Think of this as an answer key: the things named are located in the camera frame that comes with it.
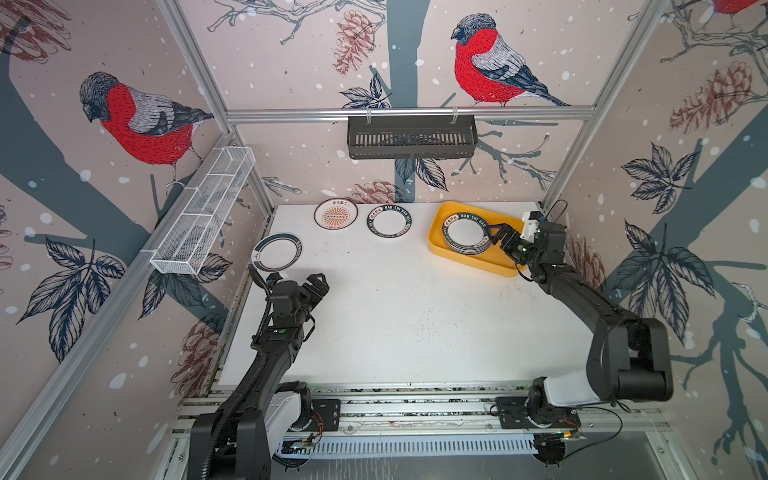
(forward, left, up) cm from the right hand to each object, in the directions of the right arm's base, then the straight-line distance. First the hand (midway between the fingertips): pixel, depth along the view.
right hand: (492, 235), depth 88 cm
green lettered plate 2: (+14, +4, -15) cm, 21 cm away
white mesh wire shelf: (-17, +78, +15) cm, 81 cm away
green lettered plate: (+22, +33, -18) cm, 44 cm away
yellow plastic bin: (+1, -4, -13) cm, 14 cm away
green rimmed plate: (+5, +74, -16) cm, 76 cm away
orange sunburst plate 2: (+8, +4, -14) cm, 17 cm away
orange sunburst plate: (+26, +56, -17) cm, 64 cm away
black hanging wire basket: (+36, +24, +11) cm, 45 cm away
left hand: (-15, +52, -5) cm, 55 cm away
